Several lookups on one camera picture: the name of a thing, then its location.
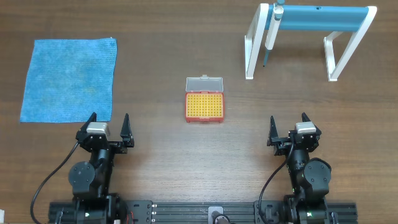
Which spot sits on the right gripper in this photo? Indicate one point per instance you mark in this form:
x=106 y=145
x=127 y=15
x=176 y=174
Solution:
x=306 y=142

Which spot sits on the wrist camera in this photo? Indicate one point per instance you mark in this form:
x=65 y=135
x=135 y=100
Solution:
x=98 y=128
x=305 y=127

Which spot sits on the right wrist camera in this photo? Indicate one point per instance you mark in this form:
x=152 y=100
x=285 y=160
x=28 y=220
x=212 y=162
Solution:
x=305 y=127

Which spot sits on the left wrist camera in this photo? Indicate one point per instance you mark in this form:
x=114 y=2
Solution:
x=98 y=128

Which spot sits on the white and blue stand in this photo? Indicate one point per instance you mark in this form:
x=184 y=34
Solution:
x=317 y=18

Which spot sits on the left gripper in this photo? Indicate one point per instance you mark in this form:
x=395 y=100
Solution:
x=99 y=143

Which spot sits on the mounting rail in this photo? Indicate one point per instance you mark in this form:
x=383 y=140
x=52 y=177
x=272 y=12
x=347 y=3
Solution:
x=186 y=213

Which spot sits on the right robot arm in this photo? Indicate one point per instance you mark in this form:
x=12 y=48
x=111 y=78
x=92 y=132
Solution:
x=317 y=177

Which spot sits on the blue cloth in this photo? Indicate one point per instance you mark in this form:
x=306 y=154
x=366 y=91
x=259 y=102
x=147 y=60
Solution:
x=68 y=81

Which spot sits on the white pipette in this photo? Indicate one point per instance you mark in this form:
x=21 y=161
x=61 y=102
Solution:
x=273 y=34

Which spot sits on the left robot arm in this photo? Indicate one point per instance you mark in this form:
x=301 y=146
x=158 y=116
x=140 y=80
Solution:
x=81 y=177

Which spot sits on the red and yellow tip box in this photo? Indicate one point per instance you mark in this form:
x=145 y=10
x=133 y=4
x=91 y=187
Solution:
x=204 y=105

